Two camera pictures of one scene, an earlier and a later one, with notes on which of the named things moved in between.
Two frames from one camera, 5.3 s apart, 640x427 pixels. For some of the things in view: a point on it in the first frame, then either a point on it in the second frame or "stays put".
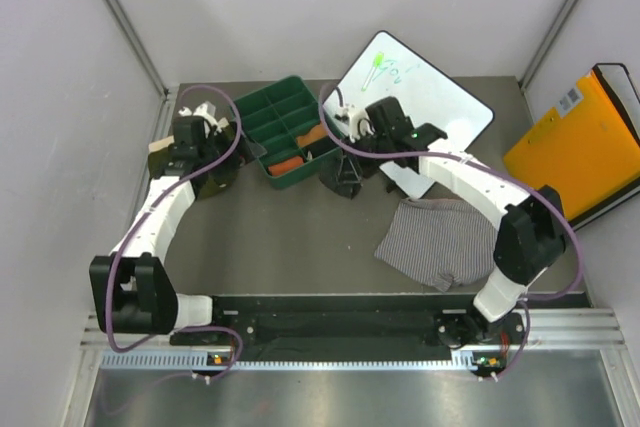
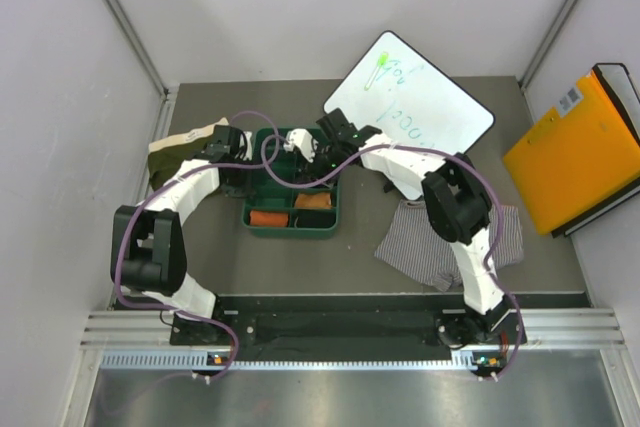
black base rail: [365, 322] stays put
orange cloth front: [286, 165] → [268, 218]
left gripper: [256, 150] → [240, 192]
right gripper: [369, 137] → [314, 170]
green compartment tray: [283, 125] → [279, 202]
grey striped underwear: [444, 243] stays put
